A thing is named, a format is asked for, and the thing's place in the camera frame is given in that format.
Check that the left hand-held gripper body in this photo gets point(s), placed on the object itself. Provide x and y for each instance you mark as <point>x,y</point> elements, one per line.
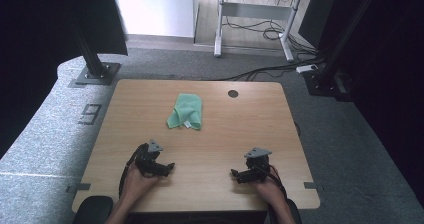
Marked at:
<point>146,157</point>

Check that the white cabinet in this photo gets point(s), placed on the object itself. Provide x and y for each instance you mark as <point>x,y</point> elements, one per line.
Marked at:
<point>153,10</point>

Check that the person's right hand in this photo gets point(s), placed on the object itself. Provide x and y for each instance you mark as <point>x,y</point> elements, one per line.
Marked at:
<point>270,190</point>

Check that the white metal desk frame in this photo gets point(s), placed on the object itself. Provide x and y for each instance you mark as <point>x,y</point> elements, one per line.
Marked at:
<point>256,11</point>

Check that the black curtain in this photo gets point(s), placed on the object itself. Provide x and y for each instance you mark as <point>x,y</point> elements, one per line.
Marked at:
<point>393,67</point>
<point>40,34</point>

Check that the black box under desk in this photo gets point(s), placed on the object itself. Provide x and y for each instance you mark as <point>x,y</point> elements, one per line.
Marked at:
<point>315,17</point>

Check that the black metal stand with plate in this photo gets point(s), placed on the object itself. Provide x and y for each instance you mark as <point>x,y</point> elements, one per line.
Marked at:
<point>95,69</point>

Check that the person's left hand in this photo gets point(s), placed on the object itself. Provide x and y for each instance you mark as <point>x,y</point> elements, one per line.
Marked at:
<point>136,184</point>

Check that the white power strip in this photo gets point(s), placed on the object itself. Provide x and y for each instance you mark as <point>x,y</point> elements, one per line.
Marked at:
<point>307,68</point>

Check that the green microfibre cloth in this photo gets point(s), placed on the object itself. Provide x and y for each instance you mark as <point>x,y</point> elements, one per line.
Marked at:
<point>186,110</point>

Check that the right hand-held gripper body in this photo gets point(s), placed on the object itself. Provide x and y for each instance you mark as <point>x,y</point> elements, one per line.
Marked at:
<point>258,164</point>

